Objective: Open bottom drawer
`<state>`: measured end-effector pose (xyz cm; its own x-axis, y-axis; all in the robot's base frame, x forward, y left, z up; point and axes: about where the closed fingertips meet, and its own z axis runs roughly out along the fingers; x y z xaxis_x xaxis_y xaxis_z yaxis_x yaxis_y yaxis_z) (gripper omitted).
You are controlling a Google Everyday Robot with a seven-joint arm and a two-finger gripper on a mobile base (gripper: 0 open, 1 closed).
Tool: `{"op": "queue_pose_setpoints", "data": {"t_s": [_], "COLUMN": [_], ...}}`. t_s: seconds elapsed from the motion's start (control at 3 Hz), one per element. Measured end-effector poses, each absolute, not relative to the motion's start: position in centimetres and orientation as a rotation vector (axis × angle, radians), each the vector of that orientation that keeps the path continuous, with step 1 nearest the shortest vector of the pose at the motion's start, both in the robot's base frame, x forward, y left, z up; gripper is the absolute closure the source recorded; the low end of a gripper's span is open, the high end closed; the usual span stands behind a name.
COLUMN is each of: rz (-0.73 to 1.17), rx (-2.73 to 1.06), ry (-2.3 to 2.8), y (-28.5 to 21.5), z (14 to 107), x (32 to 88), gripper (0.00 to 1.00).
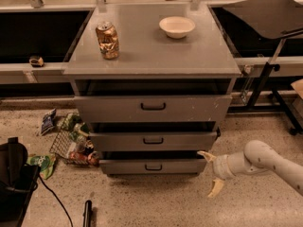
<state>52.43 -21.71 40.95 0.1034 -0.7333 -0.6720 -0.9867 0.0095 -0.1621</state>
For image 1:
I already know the black stand with tray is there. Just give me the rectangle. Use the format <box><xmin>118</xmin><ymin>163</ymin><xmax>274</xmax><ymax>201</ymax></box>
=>
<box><xmin>214</xmin><ymin>0</ymin><xmax>303</xmax><ymax>135</ymax></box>

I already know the grey top drawer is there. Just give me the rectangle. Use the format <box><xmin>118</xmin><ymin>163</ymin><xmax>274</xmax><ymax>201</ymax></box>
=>
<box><xmin>75</xmin><ymin>96</ymin><xmax>231</xmax><ymax>123</ymax></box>

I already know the grey drawer cabinet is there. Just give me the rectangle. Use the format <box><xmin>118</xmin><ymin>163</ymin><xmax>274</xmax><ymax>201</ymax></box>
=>
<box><xmin>62</xmin><ymin>2</ymin><xmax>242</xmax><ymax>178</ymax></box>

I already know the grey drawer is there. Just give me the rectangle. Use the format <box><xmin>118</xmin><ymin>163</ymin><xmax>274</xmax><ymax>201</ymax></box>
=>
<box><xmin>99</xmin><ymin>159</ymin><xmax>206</xmax><ymax>175</ymax></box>
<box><xmin>75</xmin><ymin>96</ymin><xmax>231</xmax><ymax>123</ymax></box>
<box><xmin>90</xmin><ymin>131</ymin><xmax>217</xmax><ymax>151</ymax></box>

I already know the blue snack bag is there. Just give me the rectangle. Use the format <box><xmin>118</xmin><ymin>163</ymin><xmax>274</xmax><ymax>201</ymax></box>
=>
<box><xmin>41</xmin><ymin>109</ymin><xmax>57</xmax><ymax>135</ymax></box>

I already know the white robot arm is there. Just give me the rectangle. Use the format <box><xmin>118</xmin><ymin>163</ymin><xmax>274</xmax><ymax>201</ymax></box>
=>
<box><xmin>198</xmin><ymin>140</ymin><xmax>303</xmax><ymax>198</ymax></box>

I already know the crushed gold soda can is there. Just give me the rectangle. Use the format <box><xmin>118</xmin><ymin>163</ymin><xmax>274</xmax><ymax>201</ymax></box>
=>
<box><xmin>96</xmin><ymin>21</ymin><xmax>119</xmax><ymax>60</ymax></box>

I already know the yellow tape measure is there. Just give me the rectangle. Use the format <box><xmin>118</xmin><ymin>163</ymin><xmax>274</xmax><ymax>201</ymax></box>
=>
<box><xmin>29</xmin><ymin>56</ymin><xmax>45</xmax><ymax>67</ymax></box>

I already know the green snack bag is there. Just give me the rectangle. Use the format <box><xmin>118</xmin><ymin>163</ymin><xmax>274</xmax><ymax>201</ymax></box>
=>
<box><xmin>27</xmin><ymin>154</ymin><xmax>56</xmax><ymax>180</ymax></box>

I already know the wire basket with snacks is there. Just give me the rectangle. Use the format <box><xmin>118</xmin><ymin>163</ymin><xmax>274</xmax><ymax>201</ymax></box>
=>
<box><xmin>50</xmin><ymin>113</ymin><xmax>99</xmax><ymax>166</ymax></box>

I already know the white bowl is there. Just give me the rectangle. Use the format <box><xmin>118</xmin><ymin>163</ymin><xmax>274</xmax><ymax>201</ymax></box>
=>
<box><xmin>159</xmin><ymin>16</ymin><xmax>195</xmax><ymax>39</ymax></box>

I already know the grey bottom drawer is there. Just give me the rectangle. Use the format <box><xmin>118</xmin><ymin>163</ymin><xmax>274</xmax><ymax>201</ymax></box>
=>
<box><xmin>99</xmin><ymin>159</ymin><xmax>206</xmax><ymax>175</ymax></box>

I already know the grey middle drawer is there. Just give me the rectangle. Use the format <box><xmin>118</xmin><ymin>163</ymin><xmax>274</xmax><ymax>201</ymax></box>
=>
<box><xmin>90</xmin><ymin>131</ymin><xmax>217</xmax><ymax>151</ymax></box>

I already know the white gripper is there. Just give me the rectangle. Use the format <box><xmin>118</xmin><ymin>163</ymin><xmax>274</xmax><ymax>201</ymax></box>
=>
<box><xmin>198</xmin><ymin>150</ymin><xmax>235</xmax><ymax>198</ymax></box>

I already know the black cable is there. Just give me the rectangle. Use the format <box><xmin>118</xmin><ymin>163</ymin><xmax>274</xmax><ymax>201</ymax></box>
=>
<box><xmin>37</xmin><ymin>174</ymin><xmax>75</xmax><ymax>227</ymax></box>

